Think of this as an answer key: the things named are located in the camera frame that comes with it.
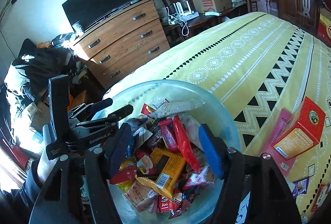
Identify long red snack stick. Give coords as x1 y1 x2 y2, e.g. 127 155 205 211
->
173 115 200 174

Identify red and orange tea box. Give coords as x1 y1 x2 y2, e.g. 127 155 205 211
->
273 96 325 160

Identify pile of dark clothes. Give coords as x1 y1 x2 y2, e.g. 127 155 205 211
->
4 39 77 110

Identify wooden chest of drawers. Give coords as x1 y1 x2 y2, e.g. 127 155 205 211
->
71 0 169 90

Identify yellow barcode snack packet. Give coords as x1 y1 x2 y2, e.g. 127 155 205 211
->
135 147 186 199

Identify dark sleeve left forearm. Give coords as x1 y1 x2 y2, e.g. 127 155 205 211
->
0 160 43 224

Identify person's left hand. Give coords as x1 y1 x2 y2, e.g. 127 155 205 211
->
37 124 58 185

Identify pink flat box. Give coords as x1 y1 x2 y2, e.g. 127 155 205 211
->
261 108 298 178

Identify red white snack packet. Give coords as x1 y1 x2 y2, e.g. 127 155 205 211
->
311 183 330 212

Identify purple snack packet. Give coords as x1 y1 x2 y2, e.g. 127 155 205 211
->
292 177 310 198

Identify clear nut packet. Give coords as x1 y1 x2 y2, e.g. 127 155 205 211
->
148 99 205 119

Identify yellow patterned bedspread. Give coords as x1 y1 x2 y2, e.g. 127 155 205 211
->
106 12 330 223

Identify dark wooden side desk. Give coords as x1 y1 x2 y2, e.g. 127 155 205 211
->
163 4 248 48

